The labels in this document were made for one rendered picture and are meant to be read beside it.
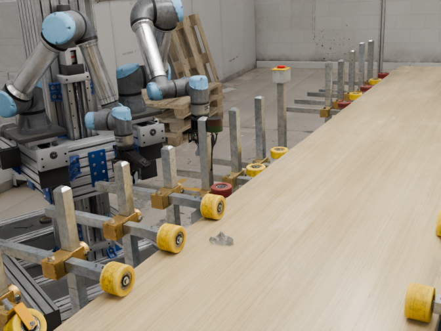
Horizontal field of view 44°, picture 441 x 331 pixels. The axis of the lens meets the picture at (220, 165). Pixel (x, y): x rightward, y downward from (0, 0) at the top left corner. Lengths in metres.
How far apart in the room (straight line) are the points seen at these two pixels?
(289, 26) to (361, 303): 9.01
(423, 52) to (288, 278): 8.56
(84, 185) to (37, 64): 0.69
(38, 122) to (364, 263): 1.59
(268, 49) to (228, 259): 8.93
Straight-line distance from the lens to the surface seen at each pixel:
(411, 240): 1.72
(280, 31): 10.27
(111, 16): 6.29
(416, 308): 1.33
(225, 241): 1.66
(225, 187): 2.08
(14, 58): 4.73
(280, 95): 2.75
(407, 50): 9.89
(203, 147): 2.11
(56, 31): 2.24
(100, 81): 2.38
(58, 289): 2.96
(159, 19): 2.49
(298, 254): 1.60
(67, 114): 2.75
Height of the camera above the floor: 1.66
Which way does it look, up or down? 19 degrees down
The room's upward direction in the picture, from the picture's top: 3 degrees counter-clockwise
